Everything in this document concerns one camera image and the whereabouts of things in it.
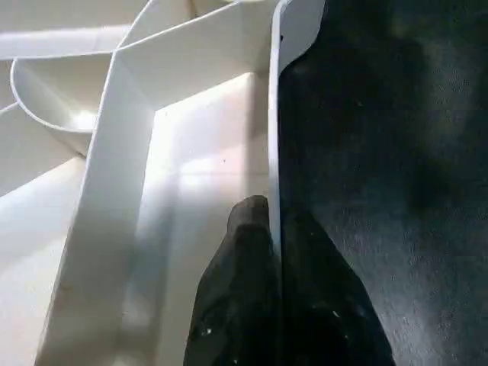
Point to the white plastic table top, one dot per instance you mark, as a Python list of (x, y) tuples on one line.
[(175, 137)]

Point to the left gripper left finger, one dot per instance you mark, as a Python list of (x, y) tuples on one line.
[(236, 305)]

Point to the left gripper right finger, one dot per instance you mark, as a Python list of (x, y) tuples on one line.
[(320, 320)]

